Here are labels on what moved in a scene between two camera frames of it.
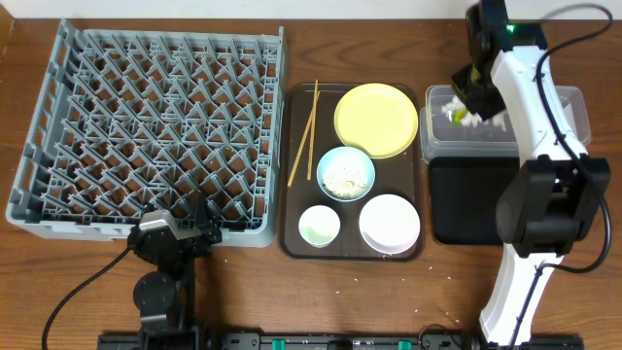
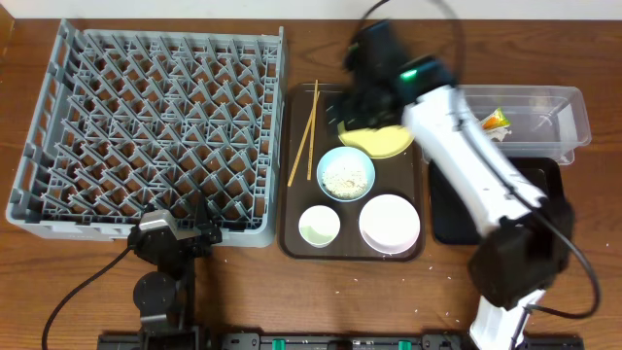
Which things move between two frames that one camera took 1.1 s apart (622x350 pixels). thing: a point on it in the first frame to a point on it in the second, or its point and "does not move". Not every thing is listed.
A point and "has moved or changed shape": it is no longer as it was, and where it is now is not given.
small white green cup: x=319 y=225 does not move
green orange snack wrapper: x=457 y=117 has moved or changed shape
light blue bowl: x=345 y=174 does not move
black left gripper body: x=182 y=238 does not move
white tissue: x=497 y=119 to x=499 y=133
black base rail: x=294 y=340 does not move
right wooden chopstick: x=313 y=127 does not move
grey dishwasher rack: x=153 y=119 does not move
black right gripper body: x=480 y=95 to x=357 y=112
